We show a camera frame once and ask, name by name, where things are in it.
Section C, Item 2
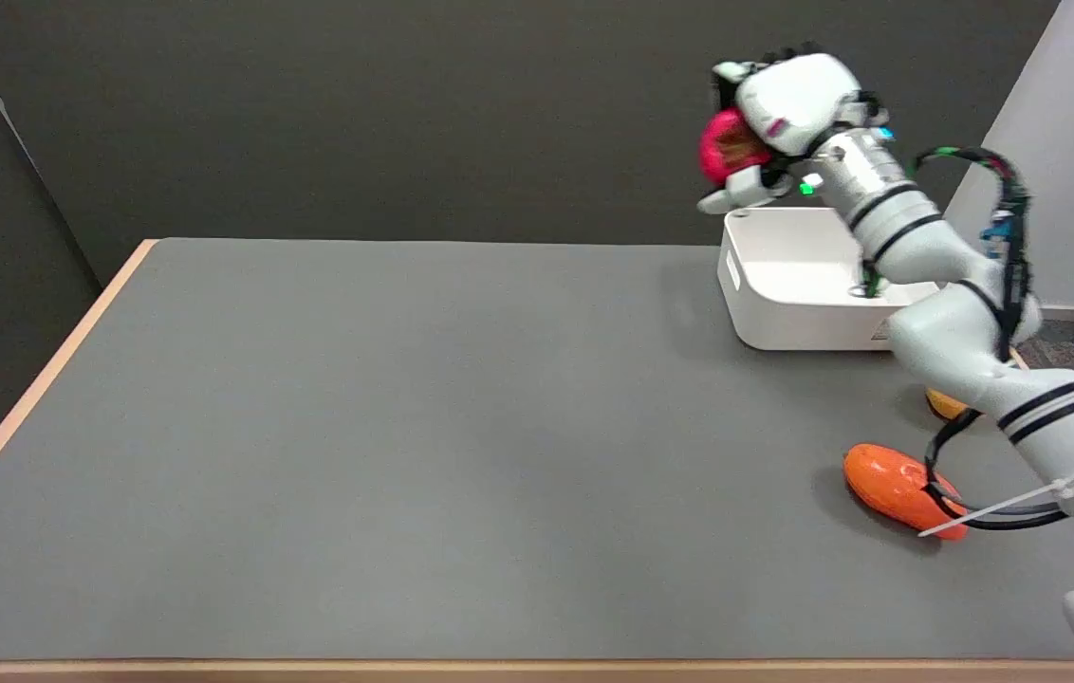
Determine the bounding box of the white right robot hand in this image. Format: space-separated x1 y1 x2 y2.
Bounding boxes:
696 43 881 215

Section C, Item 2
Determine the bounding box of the red tomato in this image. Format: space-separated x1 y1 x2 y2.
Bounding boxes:
699 107 772 186

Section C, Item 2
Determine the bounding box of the white plastic box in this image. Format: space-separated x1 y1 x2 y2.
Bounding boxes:
716 207 942 353

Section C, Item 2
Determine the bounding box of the yellow-orange fruit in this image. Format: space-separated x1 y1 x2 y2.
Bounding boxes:
925 388 977 421

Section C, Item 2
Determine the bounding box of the orange carrot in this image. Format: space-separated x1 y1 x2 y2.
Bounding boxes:
843 443 971 542

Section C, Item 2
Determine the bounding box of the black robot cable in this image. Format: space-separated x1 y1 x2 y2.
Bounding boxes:
914 145 1069 530

